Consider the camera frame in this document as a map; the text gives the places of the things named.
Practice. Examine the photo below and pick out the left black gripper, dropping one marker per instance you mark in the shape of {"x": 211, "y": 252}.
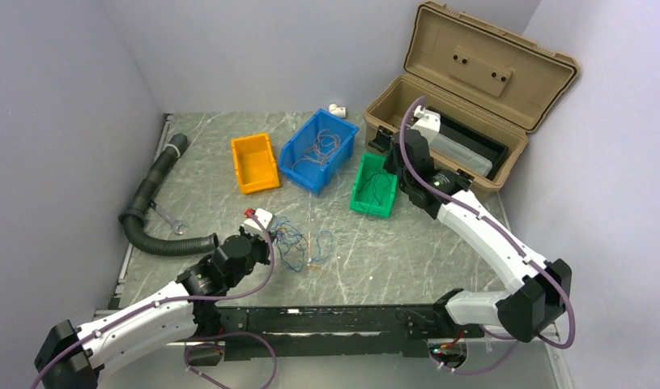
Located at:
{"x": 261, "y": 242}

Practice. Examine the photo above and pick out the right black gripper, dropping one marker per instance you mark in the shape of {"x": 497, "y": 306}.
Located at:
{"x": 389, "y": 163}

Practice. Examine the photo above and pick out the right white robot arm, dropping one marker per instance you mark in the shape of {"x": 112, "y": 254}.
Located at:
{"x": 536, "y": 290}

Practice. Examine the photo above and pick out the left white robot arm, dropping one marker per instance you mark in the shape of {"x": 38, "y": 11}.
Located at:
{"x": 80, "y": 356}

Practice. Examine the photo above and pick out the grey plastic case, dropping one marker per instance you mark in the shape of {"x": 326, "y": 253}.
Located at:
{"x": 464, "y": 151}

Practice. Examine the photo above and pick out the black toolbox tray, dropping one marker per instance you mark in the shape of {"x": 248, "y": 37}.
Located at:
{"x": 451, "y": 126}

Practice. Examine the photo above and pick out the green plastic bin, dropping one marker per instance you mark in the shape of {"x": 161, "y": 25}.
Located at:
{"x": 374, "y": 190}

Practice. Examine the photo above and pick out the orange plastic bin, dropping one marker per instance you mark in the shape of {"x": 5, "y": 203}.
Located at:
{"x": 254, "y": 162}

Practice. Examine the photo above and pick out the white plastic fitting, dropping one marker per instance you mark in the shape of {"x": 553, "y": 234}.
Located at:
{"x": 338, "y": 111}

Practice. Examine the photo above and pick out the silver wrench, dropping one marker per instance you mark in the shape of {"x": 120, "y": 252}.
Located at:
{"x": 178, "y": 227}

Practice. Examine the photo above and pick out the blue plastic bin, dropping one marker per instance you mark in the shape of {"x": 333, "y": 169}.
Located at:
{"x": 312, "y": 156}

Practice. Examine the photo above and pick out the tan plastic toolbox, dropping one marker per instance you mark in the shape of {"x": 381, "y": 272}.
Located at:
{"x": 486, "y": 78}

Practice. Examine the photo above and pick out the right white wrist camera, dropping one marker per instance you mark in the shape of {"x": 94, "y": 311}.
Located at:
{"x": 426, "y": 122}

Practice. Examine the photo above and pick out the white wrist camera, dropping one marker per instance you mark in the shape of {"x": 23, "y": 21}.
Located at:
{"x": 258, "y": 220}
{"x": 426, "y": 122}

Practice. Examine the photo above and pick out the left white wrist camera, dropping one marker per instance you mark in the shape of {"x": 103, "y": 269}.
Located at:
{"x": 258, "y": 220}

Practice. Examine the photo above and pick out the aluminium frame rail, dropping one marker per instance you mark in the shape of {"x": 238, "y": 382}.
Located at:
{"x": 536, "y": 291}

